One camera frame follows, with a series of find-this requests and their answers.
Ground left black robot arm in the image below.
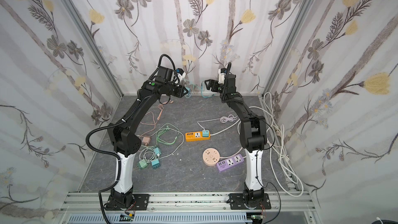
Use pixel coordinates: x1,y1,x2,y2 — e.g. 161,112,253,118
85,54,188,213

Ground teal charger adapter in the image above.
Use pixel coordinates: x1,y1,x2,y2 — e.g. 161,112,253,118
151,159,161,169
202,130,210,138
154,147,162,159

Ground teal charging cable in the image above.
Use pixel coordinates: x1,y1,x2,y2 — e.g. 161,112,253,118
186,80,209,97

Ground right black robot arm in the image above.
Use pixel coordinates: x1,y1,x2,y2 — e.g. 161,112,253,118
205,62,267,208

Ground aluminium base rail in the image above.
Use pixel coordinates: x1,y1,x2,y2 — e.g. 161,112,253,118
58,191,318,224

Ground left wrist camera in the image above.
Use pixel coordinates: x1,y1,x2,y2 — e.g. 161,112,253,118
176,68,186,80

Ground white power strip cords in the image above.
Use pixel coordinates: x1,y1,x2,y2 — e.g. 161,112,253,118
236,92,305,198

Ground round pink power socket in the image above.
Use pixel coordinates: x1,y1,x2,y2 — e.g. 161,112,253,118
202,148,220,167

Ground pink charger adapter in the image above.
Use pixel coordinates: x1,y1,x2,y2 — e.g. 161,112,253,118
142,136,151,146

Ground orange power strip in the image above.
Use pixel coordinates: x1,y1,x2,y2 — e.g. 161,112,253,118
185,131,210,142

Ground purple power strip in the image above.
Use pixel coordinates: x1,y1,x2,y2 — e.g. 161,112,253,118
216,154,245,172

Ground white USB cable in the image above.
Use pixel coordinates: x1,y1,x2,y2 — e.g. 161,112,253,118
196,114,238,131

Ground light green charger adapter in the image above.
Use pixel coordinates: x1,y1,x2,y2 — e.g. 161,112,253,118
138,160,148,169

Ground pink multi-head charging cable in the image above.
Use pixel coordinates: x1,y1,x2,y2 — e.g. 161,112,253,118
136,97,175,138

